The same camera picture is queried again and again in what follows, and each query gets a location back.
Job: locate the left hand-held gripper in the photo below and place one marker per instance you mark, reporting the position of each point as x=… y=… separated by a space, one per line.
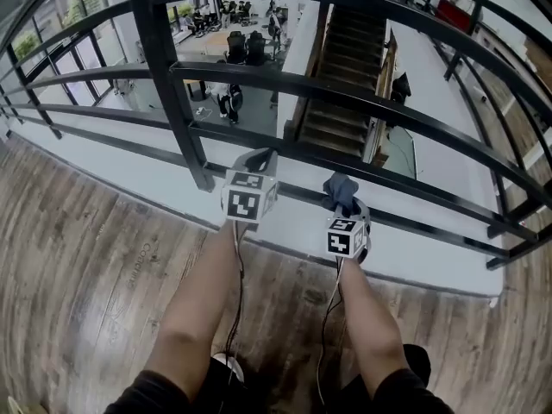
x=246 y=203

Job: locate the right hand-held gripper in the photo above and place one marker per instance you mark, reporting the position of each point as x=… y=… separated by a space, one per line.
x=340 y=244

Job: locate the dark blue-grey cloth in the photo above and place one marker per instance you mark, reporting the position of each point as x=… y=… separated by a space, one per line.
x=340 y=190

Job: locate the black metal handrail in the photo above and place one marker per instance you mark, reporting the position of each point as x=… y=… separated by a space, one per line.
x=164 y=80

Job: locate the person's left forearm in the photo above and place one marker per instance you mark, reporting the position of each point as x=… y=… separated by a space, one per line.
x=194 y=309

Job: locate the person's right forearm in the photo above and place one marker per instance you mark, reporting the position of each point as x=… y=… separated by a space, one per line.
x=371 y=317

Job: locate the round wooden table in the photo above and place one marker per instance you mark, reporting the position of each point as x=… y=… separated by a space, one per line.
x=196 y=88

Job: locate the black office chair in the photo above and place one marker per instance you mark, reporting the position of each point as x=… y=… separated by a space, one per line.
x=236 y=45
x=256 y=45

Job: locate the person's white shoe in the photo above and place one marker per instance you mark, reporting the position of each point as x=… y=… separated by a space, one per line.
x=235 y=367

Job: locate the black bag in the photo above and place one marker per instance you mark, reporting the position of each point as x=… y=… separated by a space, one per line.
x=400 y=86

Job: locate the dark wooden staircase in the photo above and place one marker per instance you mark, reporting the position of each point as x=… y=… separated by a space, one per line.
x=345 y=58

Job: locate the group of seated people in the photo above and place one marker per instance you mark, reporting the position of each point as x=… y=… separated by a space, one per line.
x=202 y=15

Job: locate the person's black shirt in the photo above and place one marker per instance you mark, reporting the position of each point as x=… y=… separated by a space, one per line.
x=151 y=395

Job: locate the red box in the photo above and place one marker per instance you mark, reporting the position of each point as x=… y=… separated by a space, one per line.
x=450 y=13

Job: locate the glass window wall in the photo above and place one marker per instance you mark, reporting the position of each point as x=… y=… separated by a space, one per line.
x=82 y=28

